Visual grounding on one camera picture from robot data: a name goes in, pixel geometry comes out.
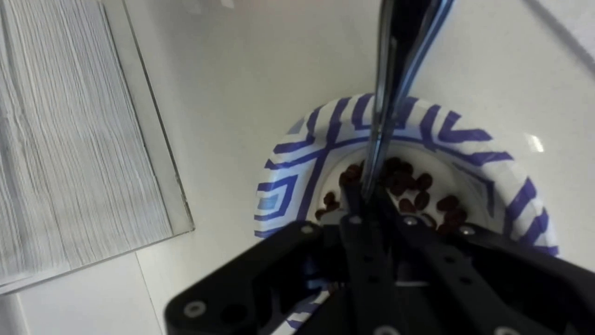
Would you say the metal spoon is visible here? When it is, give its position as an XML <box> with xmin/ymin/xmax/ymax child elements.
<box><xmin>359</xmin><ymin>0</ymin><xmax>455</xmax><ymax>206</ymax></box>

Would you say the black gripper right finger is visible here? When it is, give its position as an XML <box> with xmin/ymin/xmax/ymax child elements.
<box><xmin>370</xmin><ymin>183</ymin><xmax>595</xmax><ymax>335</ymax></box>

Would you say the blue patterned paper plate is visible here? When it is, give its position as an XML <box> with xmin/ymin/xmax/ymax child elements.
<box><xmin>253</xmin><ymin>92</ymin><xmax>561</xmax><ymax>335</ymax></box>

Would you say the brown coffee bean pile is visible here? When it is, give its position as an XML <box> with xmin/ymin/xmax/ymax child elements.
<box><xmin>312</xmin><ymin>155</ymin><xmax>470</xmax><ymax>239</ymax></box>

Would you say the clear napkin dispenser box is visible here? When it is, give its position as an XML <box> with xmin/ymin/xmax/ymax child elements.
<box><xmin>0</xmin><ymin>0</ymin><xmax>195</xmax><ymax>299</ymax></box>

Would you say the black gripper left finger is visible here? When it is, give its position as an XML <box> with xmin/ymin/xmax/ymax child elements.
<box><xmin>163</xmin><ymin>180</ymin><xmax>388</xmax><ymax>335</ymax></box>

